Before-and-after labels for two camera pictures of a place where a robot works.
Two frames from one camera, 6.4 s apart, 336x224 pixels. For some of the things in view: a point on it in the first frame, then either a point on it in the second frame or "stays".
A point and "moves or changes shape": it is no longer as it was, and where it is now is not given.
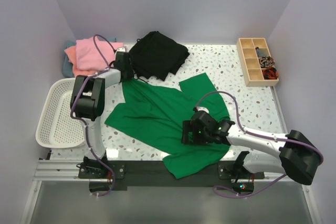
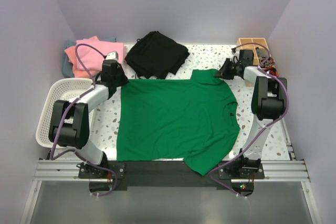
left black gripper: (130, 74) → (124, 81)
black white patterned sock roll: (267, 61) stays
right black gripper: (189, 128) → (222, 73)
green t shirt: (159, 112) moves or changes shape
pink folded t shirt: (88, 56) stays
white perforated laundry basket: (56, 128) stays
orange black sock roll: (270, 73) stays
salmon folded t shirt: (71, 52) stays
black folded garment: (154, 55) stays
